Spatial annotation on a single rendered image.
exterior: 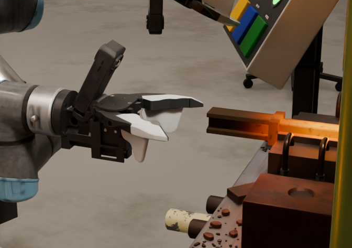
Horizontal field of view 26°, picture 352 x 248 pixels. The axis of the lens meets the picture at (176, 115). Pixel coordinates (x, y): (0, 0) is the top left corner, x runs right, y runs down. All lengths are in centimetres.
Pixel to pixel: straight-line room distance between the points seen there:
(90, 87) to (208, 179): 218
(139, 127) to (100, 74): 11
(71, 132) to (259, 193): 37
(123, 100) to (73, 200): 200
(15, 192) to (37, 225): 171
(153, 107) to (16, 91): 21
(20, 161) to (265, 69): 50
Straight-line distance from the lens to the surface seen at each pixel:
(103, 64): 109
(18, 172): 122
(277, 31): 142
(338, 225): 54
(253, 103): 420
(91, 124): 111
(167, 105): 114
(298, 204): 88
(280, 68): 144
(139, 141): 105
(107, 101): 112
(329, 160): 97
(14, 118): 117
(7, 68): 134
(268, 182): 93
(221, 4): 145
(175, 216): 158
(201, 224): 104
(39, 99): 115
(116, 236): 283
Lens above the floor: 137
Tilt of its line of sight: 20 degrees down
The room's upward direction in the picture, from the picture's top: straight up
